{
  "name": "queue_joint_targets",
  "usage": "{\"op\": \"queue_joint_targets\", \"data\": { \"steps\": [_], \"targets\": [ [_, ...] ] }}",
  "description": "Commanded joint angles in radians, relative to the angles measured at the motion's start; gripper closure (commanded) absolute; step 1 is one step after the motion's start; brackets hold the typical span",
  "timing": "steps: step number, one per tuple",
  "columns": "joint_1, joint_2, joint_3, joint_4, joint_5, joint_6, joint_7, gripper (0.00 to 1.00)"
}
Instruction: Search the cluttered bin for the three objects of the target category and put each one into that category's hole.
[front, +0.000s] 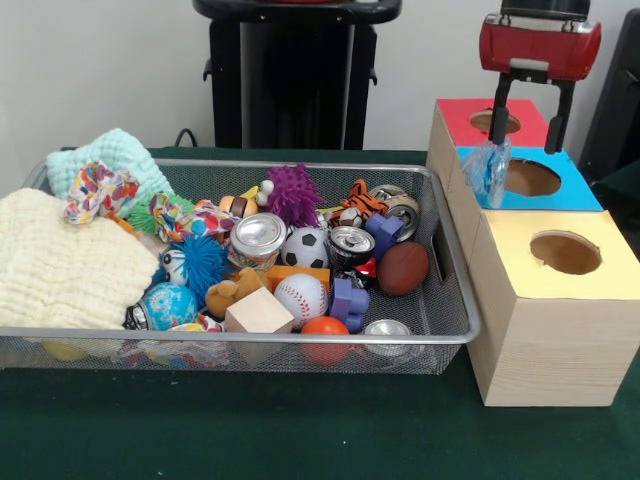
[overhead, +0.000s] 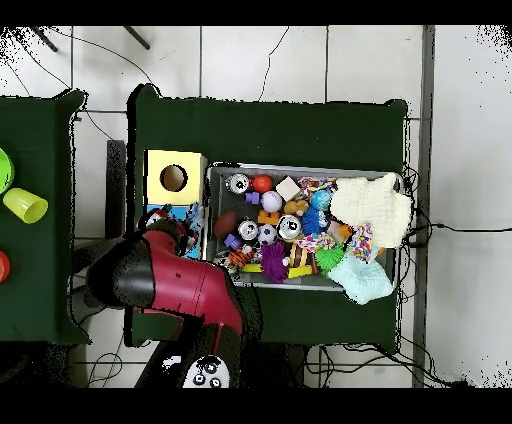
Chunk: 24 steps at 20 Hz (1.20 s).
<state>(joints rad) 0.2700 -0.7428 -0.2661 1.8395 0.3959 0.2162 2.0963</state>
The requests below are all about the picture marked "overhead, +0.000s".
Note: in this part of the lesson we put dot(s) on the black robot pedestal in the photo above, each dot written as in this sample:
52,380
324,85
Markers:
276,368

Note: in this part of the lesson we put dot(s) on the cream waffle cloth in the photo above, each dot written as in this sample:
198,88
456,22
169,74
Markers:
372,204

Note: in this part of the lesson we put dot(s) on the clear plastic wrapper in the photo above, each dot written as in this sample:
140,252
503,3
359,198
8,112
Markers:
194,218

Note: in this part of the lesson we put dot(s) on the crushed silver can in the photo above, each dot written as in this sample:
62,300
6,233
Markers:
289,227

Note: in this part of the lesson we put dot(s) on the black upright panel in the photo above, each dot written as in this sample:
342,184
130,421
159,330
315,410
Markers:
116,180

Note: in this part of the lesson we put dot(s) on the black orange drink can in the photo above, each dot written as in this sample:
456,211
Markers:
248,230

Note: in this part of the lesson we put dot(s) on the shallow mesh bin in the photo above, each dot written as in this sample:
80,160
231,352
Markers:
360,172

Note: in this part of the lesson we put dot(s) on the plain wooden cube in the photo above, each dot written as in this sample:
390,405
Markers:
288,188

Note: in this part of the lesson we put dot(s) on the black stand leg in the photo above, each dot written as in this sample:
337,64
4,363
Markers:
136,38
44,39

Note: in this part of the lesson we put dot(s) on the green ball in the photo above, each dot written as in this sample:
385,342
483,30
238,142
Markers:
4,172

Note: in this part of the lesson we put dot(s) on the red orange ball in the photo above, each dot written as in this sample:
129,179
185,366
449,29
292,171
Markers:
262,183

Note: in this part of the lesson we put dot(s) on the dark green table cloth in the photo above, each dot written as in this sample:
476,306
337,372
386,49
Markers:
260,132
32,248

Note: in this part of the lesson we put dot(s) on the purple spiky eyed toy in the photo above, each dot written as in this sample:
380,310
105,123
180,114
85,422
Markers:
274,262

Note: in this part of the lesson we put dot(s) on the red black drink can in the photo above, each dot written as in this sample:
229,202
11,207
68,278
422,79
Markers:
238,183

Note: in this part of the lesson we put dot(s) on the wooden box with three holes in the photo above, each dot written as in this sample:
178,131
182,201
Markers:
188,192

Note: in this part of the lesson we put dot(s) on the small soccer ball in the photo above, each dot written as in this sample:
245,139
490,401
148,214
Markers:
267,234

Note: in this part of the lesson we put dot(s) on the colourful paper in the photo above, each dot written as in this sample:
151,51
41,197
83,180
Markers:
362,240

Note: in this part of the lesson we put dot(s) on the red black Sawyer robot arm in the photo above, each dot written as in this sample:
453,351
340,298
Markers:
188,284

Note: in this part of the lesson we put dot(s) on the yellow green plastic cup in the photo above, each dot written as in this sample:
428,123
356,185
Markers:
24,204

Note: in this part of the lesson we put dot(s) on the mint green cloth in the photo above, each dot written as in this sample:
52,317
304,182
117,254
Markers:
362,280

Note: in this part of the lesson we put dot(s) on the white baseball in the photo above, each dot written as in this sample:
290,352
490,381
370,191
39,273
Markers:
271,201

